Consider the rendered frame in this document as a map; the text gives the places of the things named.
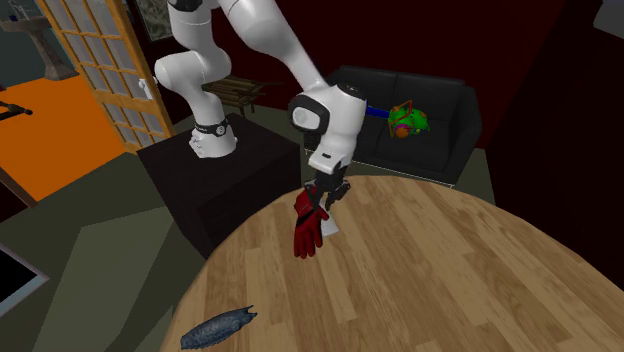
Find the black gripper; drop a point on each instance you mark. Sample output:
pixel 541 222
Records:
pixel 330 174

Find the red glove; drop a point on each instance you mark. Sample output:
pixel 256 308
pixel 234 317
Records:
pixel 306 229

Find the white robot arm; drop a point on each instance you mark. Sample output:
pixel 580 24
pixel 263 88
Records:
pixel 273 34

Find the white card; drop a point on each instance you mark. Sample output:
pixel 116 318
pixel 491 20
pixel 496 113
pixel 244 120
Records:
pixel 330 226

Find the dark robot stand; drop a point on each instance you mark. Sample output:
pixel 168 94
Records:
pixel 229 170

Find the black sofa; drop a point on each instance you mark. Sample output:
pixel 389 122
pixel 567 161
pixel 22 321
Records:
pixel 434 141

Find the round wooden table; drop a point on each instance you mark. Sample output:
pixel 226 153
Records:
pixel 419 273

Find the wooden slatted bench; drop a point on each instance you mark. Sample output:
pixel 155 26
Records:
pixel 234 90

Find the blue-grey fish-shaped object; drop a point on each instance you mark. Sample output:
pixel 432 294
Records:
pixel 214 329

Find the wooden door with glass panes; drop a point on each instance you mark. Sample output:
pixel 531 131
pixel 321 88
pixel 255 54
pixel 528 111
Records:
pixel 122 78

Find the wall picture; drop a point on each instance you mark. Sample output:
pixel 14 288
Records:
pixel 153 19

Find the grey pedestal sink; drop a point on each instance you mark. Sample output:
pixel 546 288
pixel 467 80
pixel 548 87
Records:
pixel 46 48

